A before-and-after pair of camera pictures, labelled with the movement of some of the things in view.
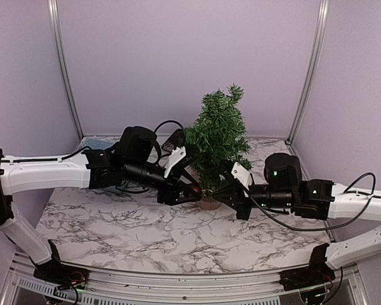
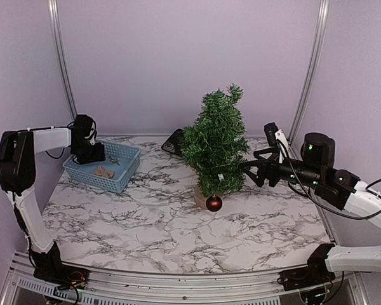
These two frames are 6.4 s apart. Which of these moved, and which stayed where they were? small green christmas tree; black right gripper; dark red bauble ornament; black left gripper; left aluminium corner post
Moved: dark red bauble ornament; black left gripper; black right gripper
Stayed: left aluminium corner post; small green christmas tree
